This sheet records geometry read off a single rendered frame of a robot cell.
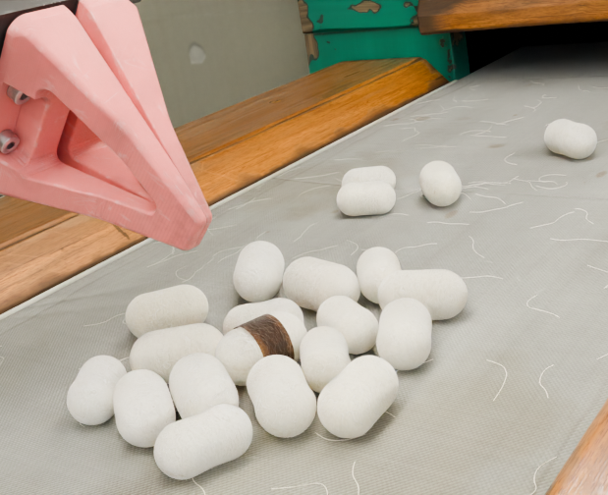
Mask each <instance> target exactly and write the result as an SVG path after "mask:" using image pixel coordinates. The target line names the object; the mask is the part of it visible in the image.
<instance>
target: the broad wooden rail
mask: <svg viewBox="0 0 608 495"><path fill-rule="evenodd" d="M447 83H449V81H448V80H447V79H446V78H444V77H443V76H442V75H441V74H440V73H439V72H438V71H437V70H436V69H435V68H434V67H433V66H432V65H431V64H430V63H429V62H428V61H427V60H425V59H423V58H421V57H409V58H391V59H373V60H356V61H342V62H339V63H337V64H334V65H332V66H329V67H327V68H324V69H322V70H319V71H317V72H314V73H312V74H309V75H307V76H304V77H302V78H299V79H297V80H294V81H292V82H288V83H285V84H283V85H280V86H278V87H276V88H273V89H271V90H268V91H266V92H263V93H261V94H259V95H257V96H254V97H252V98H249V99H247V100H244V101H242V102H239V103H237V104H234V105H232V106H229V107H227V108H224V109H222V110H219V111H217V112H214V113H212V114H209V115H207V116H204V117H202V118H199V119H197V120H194V121H192V122H189V123H187V124H184V125H182V126H180V127H178V128H175V129H174V131H175V133H176V136H177V138H178V140H179V142H180V144H181V147H182V149H183V151H184V152H185V154H186V157H187V159H188V161H189V163H190V166H191V168H192V170H193V173H194V176H195V178H196V180H197V182H198V184H199V187H200V189H201V191H202V193H203V195H204V198H205V200H206V202H207V204H208V206H211V205H213V204H215V203H217V202H219V201H221V200H223V199H225V198H227V197H229V196H230V195H232V194H234V193H237V192H239V191H241V190H243V189H245V188H247V187H249V186H251V185H253V184H255V183H257V182H258V181H260V180H262V179H264V178H266V177H268V176H270V175H272V174H274V173H276V172H278V171H280V170H282V169H284V168H286V167H287V166H289V165H291V164H293V163H295V162H297V161H299V160H301V159H303V158H305V157H307V156H309V155H311V154H312V153H314V152H315V151H317V150H319V149H321V148H323V147H325V146H327V145H329V144H331V143H333V142H335V141H337V140H339V139H341V138H343V137H345V136H347V135H349V134H351V133H353V132H355V131H357V130H359V129H361V128H363V127H365V126H367V125H369V124H371V123H372V122H374V121H376V120H378V119H380V118H382V117H384V116H386V115H388V114H390V113H392V112H394V111H396V110H398V109H400V108H401V107H403V106H405V105H407V104H409V103H411V102H413V101H415V100H417V99H419V98H421V97H423V96H425V95H426V94H428V93H429V92H431V91H433V90H435V89H437V88H439V87H441V86H443V85H445V84H447ZM146 239H148V237H146V236H143V235H141V234H138V233H136V232H133V231H130V230H128V229H125V228H122V227H120V226H117V225H114V224H112V223H109V222H106V221H103V220H100V219H97V218H93V217H89V216H86V215H82V214H79V213H75V212H71V211H67V210H63V209H59V208H55V207H51V206H47V205H43V204H39V203H35V202H31V201H27V200H23V199H19V198H15V197H12V196H8V195H6V196H3V197H1V198H0V315H1V314H2V313H4V312H6V311H8V310H10V309H12V308H14V307H16V306H18V305H20V304H22V303H25V302H27V301H29V300H30V299H32V298H34V297H36V296H38V295H40V294H42V293H44V292H46V291H48V290H50V289H52V288H54V287H56V286H58V285H59V284H61V283H63V282H65V281H67V280H69V279H71V278H73V277H75V276H77V275H79V274H81V273H83V272H85V271H86V270H87V269H89V268H91V267H93V266H95V265H97V264H99V263H101V262H103V261H105V260H107V259H109V258H111V257H113V256H115V255H116V254H118V253H120V252H122V251H124V250H126V249H128V248H131V247H133V246H135V245H137V244H139V243H141V242H143V241H144V240H146Z"/></svg>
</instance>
